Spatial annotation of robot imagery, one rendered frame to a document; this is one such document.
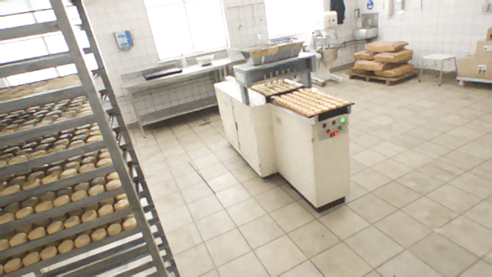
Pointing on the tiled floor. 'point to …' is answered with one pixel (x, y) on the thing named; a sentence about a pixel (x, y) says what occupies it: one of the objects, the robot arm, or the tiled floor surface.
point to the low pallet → (383, 77)
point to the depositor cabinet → (248, 129)
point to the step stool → (440, 65)
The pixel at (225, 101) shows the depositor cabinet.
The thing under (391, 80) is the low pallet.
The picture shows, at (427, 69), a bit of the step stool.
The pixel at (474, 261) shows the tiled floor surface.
